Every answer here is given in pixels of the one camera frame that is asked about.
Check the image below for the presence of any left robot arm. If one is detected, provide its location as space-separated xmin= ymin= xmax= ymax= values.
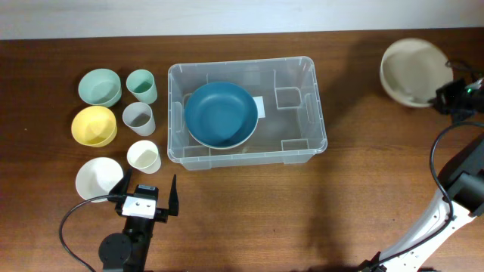
xmin=98 ymin=169 xmax=179 ymax=271

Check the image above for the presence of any white small bowl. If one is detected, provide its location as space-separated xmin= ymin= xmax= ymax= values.
xmin=75 ymin=157 xmax=123 ymax=200

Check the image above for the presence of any white label in bin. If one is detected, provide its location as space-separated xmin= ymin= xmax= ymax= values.
xmin=253 ymin=96 xmax=265 ymax=119

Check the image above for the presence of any yellow small bowl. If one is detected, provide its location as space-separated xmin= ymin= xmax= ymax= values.
xmin=71 ymin=106 xmax=117 ymax=147

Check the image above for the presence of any grey cup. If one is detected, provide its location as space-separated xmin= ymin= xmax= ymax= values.
xmin=122 ymin=102 xmax=156 ymax=137

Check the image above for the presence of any blue bowl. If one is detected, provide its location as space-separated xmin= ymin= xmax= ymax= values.
xmin=185 ymin=82 xmax=259 ymax=150

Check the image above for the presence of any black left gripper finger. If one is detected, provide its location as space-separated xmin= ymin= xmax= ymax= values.
xmin=107 ymin=168 xmax=132 ymax=203
xmin=168 ymin=175 xmax=179 ymax=216

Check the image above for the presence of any beige bowl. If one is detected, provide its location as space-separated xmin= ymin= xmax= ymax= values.
xmin=187 ymin=113 xmax=259 ymax=150
xmin=380 ymin=38 xmax=454 ymax=108

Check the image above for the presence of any green cup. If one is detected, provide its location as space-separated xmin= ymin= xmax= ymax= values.
xmin=126 ymin=70 xmax=157 ymax=104

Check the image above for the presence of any clear plastic storage bin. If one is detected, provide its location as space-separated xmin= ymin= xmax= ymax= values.
xmin=167 ymin=56 xmax=328 ymax=170

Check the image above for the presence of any green small bowl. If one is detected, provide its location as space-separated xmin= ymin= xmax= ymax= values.
xmin=78 ymin=68 xmax=122 ymax=107

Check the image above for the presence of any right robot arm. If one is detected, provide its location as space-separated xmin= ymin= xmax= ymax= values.
xmin=359 ymin=78 xmax=483 ymax=271

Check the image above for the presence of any cream cup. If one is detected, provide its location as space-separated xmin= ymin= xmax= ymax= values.
xmin=126 ymin=140 xmax=162 ymax=174

